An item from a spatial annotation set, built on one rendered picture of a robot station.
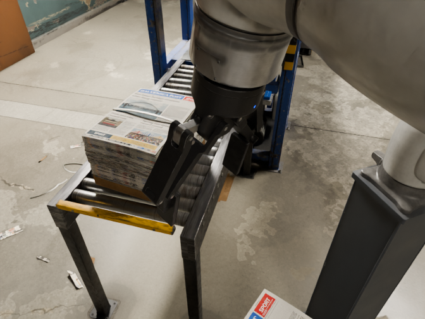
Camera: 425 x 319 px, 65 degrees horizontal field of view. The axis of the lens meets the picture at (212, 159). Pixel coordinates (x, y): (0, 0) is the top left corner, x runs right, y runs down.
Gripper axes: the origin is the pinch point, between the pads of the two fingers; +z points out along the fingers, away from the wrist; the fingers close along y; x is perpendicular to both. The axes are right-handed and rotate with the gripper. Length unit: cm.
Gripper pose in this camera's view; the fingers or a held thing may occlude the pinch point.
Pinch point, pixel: (202, 187)
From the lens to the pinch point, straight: 47.9
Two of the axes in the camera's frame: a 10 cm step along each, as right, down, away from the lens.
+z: -1.7, 6.5, 7.4
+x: 7.2, 5.9, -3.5
